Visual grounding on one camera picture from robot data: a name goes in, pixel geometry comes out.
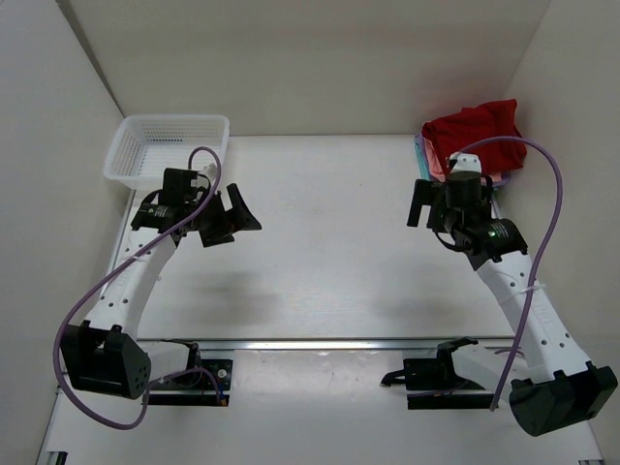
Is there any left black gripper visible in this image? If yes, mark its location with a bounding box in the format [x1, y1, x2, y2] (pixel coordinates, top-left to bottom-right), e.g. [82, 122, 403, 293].
[190, 179, 264, 243]

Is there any red t shirt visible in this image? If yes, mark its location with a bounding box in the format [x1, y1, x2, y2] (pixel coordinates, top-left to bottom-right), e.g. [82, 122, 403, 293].
[421, 99, 527, 175]

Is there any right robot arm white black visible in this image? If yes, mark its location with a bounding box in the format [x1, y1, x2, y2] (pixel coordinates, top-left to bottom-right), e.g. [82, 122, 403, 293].
[381, 152, 618, 437]

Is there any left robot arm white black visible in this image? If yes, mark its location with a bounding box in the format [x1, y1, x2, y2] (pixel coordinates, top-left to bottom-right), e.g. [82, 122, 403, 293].
[60, 165, 262, 399]

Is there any folded teal t shirt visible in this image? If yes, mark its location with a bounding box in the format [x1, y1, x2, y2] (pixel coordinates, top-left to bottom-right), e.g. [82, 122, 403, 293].
[415, 141, 431, 180]

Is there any folded pink t shirt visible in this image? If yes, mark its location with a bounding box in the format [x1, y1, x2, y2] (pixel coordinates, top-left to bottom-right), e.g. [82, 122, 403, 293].
[423, 139, 445, 182]

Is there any folded purple t shirt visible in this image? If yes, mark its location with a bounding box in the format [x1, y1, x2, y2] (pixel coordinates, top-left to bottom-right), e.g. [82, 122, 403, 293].
[415, 135, 512, 190]

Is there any white plastic basket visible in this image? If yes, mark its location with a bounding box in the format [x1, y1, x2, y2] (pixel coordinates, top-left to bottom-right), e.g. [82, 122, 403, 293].
[104, 114, 230, 191]

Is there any aluminium rail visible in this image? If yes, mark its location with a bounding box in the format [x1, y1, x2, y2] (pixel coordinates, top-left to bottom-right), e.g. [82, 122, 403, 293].
[135, 333, 514, 353]

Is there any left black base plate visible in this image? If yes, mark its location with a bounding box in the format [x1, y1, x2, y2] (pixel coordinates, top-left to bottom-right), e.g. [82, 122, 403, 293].
[148, 351, 233, 408]

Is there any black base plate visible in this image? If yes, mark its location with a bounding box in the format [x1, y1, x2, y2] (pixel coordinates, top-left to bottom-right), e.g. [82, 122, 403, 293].
[380, 358, 493, 411]
[148, 351, 233, 408]

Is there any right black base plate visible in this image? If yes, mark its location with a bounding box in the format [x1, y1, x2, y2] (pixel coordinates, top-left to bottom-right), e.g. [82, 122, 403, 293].
[380, 358, 493, 411]

